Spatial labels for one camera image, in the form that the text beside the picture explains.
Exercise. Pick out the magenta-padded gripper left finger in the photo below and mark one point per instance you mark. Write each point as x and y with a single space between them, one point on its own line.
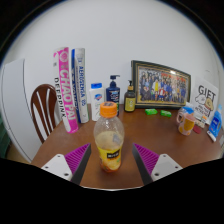
63 165

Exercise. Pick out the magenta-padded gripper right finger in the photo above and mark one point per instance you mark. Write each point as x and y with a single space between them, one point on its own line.
160 165

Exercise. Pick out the orange-capped juice bottle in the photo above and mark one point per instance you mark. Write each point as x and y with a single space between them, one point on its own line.
109 143

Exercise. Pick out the pink mug with yellow print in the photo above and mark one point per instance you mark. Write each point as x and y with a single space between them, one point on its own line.
187 125

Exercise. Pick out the flat round red coaster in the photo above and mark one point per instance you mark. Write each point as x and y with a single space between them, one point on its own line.
197 129

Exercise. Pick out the green soap pack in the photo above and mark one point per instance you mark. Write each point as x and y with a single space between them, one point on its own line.
166 113
151 112

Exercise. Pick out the small floral packet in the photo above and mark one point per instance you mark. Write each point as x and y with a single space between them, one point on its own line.
200 122

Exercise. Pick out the white remote control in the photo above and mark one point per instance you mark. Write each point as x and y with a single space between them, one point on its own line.
211 136

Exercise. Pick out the blue detergent bottle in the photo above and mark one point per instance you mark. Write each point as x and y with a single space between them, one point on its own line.
216 123

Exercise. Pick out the brown yellow-labelled pump bottle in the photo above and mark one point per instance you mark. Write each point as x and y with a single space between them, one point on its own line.
130 101

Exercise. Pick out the brown wooden chair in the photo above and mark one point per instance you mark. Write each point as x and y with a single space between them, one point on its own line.
43 96

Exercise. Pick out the white shampoo bottle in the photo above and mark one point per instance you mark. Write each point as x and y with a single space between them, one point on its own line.
96 101

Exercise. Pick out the pink shuttlecock tube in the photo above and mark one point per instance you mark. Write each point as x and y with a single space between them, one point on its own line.
66 90

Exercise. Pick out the white and blue shuttlecock tube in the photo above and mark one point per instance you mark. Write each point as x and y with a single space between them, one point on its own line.
81 86

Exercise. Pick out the black-framed group photo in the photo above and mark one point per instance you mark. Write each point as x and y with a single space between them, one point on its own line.
161 85

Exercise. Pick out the white paper gift bag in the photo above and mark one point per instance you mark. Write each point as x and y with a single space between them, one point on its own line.
206 98

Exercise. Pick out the dark blue pump bottle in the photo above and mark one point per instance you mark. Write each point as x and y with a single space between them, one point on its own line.
113 93

